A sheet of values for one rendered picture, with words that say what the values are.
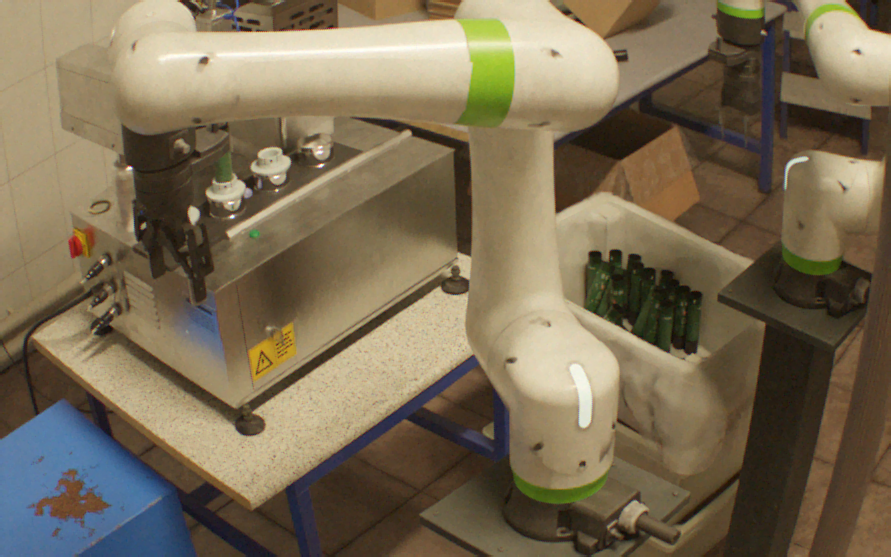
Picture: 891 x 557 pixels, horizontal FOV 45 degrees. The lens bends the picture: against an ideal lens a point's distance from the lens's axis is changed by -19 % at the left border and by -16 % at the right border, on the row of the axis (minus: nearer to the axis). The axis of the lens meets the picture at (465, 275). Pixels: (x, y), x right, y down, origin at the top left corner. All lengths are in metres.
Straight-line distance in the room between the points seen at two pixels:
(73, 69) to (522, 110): 1.10
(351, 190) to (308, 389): 0.34
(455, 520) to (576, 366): 0.29
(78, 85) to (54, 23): 1.39
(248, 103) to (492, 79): 0.24
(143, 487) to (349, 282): 0.56
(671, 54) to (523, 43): 2.30
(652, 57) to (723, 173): 1.12
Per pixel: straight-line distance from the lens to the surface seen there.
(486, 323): 1.56
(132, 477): 2.23
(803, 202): 1.95
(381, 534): 2.92
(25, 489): 2.27
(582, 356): 1.45
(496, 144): 1.44
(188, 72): 1.13
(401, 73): 1.18
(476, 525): 1.59
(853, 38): 1.62
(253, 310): 1.98
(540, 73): 1.21
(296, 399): 2.11
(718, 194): 4.34
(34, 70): 3.49
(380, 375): 2.15
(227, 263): 1.97
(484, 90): 1.20
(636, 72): 3.34
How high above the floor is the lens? 2.01
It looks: 32 degrees down
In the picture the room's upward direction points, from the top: 2 degrees counter-clockwise
